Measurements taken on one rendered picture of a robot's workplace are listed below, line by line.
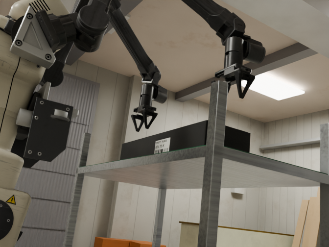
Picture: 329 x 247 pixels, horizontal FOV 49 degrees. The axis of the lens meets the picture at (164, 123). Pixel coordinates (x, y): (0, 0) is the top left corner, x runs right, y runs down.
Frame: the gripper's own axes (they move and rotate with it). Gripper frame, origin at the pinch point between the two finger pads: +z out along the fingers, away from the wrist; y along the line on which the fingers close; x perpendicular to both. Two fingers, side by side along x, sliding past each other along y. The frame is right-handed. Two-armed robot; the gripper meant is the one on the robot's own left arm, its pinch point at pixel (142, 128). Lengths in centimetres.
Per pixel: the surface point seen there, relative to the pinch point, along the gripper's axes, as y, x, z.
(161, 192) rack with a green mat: 12.5, -20.9, 24.9
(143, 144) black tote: -19.7, 8.5, 11.3
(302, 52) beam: 168, -315, -208
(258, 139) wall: 486, -559, -172
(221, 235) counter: 363, -356, 56
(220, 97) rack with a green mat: -75, 19, 8
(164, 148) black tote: -35.5, 8.6, 14.4
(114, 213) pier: 459, -196, 40
